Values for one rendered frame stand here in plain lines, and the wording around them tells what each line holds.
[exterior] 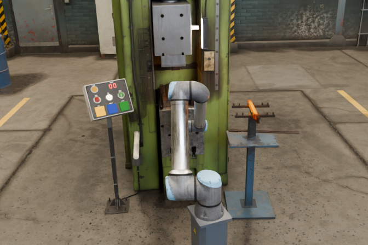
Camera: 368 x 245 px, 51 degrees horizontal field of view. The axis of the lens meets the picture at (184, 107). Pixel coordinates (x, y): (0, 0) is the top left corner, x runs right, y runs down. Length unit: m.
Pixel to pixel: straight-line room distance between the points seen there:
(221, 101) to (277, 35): 6.12
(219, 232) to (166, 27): 1.60
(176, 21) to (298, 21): 6.65
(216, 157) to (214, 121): 0.38
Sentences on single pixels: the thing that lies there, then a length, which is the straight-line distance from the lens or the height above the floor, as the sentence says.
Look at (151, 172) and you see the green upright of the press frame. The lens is 3.77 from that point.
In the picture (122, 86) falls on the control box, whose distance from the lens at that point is 3.19.
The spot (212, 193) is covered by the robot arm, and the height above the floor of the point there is 0.79.
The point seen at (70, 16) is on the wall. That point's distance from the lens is 9.52.
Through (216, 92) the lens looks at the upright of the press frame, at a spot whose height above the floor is 0.98.
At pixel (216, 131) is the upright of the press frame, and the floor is 0.59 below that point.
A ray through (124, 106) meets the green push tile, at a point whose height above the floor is 1.01.
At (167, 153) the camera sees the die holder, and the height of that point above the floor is 0.50.
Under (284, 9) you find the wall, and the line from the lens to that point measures 9.46.
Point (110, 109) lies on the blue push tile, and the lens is 3.11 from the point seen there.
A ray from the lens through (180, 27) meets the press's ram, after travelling 3.15.
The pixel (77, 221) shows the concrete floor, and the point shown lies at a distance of 3.62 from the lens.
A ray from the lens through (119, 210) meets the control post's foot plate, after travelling 3.64.
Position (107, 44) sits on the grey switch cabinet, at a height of 0.33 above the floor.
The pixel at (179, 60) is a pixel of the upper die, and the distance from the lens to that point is 3.21.
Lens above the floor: 2.13
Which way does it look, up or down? 22 degrees down
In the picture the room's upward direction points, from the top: 1 degrees counter-clockwise
